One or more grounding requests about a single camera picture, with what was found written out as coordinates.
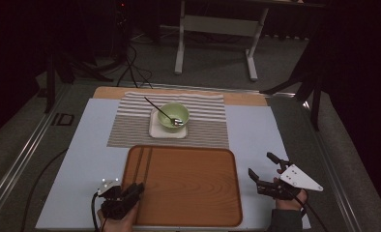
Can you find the pale blue table mat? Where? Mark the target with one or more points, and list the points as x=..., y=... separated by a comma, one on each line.
x=82, y=154

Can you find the white square plate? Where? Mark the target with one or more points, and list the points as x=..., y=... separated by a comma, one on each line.
x=154, y=130

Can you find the brown wooden tray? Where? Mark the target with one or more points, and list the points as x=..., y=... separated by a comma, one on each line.
x=191, y=187

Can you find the person's left hand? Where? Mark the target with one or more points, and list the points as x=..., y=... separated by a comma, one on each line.
x=124, y=225

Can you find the grey striped placemat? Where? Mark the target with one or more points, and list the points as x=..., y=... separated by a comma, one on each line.
x=204, y=129

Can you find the person's right hand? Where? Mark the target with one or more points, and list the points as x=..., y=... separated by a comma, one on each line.
x=290, y=204

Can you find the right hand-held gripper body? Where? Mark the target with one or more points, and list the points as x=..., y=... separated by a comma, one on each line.
x=299, y=179

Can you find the black equipment with red light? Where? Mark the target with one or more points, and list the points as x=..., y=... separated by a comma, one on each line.
x=121, y=25

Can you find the metal spoon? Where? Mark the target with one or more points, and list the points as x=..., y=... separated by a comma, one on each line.
x=162, y=112

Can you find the white desk frame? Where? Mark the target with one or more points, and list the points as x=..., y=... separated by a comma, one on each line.
x=217, y=25

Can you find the aluminium rail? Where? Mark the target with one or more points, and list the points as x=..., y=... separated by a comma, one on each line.
x=21, y=161
x=337, y=180

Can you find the light green bowl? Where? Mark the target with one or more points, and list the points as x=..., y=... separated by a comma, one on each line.
x=177, y=111

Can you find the black rectangular floor bracket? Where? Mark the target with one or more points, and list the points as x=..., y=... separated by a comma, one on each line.
x=54, y=120

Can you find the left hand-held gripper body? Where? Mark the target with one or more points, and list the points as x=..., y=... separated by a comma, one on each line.
x=114, y=203

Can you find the black metal stand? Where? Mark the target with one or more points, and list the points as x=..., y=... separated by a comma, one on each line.
x=316, y=106
x=51, y=83

